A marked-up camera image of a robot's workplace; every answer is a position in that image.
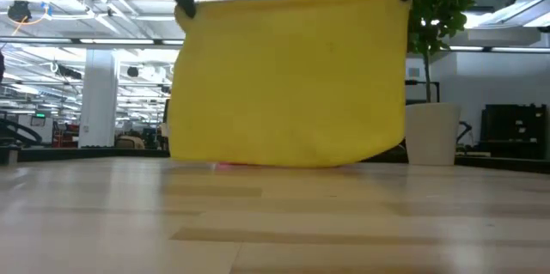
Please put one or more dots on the yellow microfiber towel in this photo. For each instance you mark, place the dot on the yellow microfiber towel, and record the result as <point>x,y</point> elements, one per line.
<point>288,80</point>

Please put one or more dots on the red plastic tray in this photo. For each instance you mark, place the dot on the red plastic tray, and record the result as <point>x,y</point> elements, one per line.
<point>234,164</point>

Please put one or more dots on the green leafy plant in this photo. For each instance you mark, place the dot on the green leafy plant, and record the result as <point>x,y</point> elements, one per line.
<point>438,12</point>

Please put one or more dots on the white building column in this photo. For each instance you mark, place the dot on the white building column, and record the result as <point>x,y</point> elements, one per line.
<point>99,102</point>

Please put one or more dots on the black ceiling-mounted device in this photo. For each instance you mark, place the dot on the black ceiling-mounted device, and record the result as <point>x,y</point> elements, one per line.
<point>19,11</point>

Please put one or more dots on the black equipment rack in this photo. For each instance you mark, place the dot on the black equipment rack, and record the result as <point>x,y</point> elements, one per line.
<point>511,123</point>

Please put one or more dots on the red tool cabinet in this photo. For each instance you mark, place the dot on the red tool cabinet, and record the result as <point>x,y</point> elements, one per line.
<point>71,134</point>

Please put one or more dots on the black curved bar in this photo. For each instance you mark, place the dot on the black curved bar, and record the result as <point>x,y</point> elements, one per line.
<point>21,130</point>

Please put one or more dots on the black metal stand frame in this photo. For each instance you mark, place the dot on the black metal stand frame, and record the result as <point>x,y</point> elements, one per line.
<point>423,82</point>

